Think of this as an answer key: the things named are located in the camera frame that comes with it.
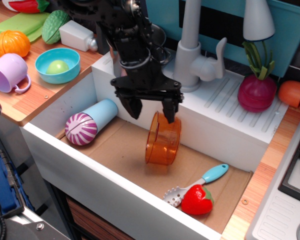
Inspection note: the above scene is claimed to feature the transparent orange toy pot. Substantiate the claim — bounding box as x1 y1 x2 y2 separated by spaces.
145 111 182 166

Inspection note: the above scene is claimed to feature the white cone lamp shade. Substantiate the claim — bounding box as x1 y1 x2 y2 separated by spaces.
243 0 275 42

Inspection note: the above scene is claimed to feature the green cutting board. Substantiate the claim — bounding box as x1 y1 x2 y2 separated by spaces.
0 12 50 43

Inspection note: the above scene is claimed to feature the green toy bitter gourd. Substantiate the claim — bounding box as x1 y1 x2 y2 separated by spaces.
41 10 70 45

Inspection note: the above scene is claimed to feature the stainless steel pot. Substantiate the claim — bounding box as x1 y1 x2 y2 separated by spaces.
109 24 172 78

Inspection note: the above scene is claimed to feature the teal plastic bowl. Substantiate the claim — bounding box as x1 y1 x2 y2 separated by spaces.
35 47 81 84

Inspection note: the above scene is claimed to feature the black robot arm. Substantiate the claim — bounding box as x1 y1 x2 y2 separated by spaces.
57 0 183 123

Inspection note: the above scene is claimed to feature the light blue plastic cup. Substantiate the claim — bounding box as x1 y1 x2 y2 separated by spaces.
82 98 118 133

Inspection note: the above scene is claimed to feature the teal backsplash panel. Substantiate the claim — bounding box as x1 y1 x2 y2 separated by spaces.
146 0 300 77

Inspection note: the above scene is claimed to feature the red toy strawberry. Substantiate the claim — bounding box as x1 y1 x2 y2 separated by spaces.
181 184 214 215

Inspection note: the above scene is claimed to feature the blue box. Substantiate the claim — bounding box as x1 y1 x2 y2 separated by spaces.
0 150 35 218

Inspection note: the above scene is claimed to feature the grey toy faucet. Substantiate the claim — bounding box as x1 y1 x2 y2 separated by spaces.
173 0 228 93

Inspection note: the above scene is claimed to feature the toy stove top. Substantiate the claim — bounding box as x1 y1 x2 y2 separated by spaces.
245 123 300 240

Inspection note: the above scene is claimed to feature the blue handled slotted spoon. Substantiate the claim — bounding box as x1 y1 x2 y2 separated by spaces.
163 163 229 208

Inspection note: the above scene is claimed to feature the green toy ball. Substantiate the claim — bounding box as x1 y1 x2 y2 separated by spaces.
45 60 69 75

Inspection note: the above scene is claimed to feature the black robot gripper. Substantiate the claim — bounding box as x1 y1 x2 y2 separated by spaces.
110 37 183 124

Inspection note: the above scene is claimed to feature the orange toy pumpkin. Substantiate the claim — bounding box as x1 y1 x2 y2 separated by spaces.
0 30 31 58

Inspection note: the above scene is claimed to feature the magenta toy beet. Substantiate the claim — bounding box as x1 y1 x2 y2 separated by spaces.
237 41 277 113

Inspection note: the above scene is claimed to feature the brown cardboard sink liner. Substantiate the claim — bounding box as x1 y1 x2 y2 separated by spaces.
60 117 253 233

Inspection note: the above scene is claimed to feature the orange toy carrot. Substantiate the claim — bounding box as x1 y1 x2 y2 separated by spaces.
278 80 300 109

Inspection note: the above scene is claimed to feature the purple striped toy onion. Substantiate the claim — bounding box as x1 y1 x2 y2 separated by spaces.
65 112 98 146

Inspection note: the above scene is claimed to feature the red toy pepper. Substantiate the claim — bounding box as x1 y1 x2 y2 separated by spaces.
2 0 50 14

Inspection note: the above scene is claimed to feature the lilac plastic mug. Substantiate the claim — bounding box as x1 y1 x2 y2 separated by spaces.
0 53 32 94

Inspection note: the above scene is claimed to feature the white salt shaker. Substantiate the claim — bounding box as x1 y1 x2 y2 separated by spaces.
59 20 98 52

